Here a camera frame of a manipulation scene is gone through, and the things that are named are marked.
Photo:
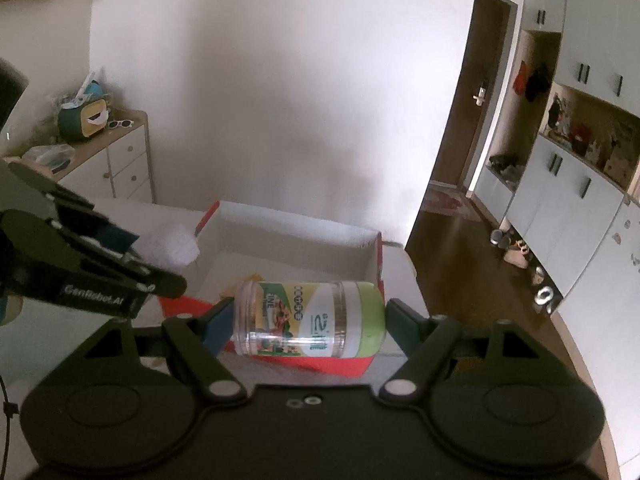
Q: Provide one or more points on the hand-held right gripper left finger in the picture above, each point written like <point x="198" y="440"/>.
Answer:
<point x="220" y="327"/>

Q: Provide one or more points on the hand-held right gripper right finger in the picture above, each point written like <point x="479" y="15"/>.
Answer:
<point x="400" y="321"/>

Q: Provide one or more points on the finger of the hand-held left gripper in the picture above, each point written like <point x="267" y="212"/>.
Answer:
<point x="117" y="239"/>
<point x="160" y="284"/>

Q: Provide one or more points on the clear jar with green lid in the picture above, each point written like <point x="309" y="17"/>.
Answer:
<point x="310" y="320"/>

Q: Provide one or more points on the red cardboard box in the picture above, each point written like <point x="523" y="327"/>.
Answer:
<point x="300" y="247"/>

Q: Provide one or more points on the white wooden dresser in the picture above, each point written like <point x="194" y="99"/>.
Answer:
<point x="125" y="160"/>

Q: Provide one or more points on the clear plastic bag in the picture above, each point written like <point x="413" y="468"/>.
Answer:
<point x="47" y="155"/>

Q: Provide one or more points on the white sunglasses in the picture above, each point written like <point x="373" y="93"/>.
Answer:
<point x="121" y="124"/>

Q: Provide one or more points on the green yellow tissue holder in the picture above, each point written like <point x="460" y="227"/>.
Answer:
<point x="82" y="117"/>

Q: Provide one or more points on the patterned door rug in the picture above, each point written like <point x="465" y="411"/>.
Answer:
<point x="450" y="202"/>

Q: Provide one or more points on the grey shoe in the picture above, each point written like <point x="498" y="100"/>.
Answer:
<point x="499" y="237"/>

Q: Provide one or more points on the beige shoe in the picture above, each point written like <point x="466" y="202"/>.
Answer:
<point x="516" y="256"/>

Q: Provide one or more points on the black white shoe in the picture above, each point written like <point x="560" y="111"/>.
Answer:
<point x="545" y="297"/>

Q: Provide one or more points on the dark shoes in cabinet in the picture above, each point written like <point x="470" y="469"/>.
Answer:
<point x="505" y="166"/>

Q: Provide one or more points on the brown wooden door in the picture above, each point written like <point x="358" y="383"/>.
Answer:
<point x="472" y="125"/>

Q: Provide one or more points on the row of small figurines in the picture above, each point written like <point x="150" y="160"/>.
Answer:
<point x="582" y="137"/>

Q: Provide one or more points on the red hanging garment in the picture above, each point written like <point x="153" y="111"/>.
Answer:
<point x="520" y="77"/>

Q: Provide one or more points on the black hanging garment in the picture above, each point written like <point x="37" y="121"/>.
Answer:
<point x="537" y="82"/>

